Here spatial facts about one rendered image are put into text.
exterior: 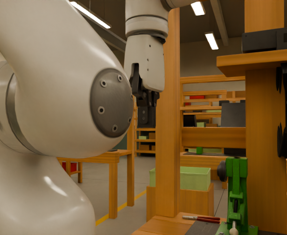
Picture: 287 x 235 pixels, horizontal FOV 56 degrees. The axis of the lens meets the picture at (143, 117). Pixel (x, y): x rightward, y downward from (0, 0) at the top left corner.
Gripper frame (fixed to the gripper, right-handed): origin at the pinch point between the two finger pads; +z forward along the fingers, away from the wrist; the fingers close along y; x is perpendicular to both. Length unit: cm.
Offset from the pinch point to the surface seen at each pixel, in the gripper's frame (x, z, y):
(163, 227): -17, 42, -53
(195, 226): -4, 40, -54
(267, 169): 21, 19, -65
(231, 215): 10, 31, -44
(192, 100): -178, -66, -704
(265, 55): 21, -22, -54
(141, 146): -449, 92, -936
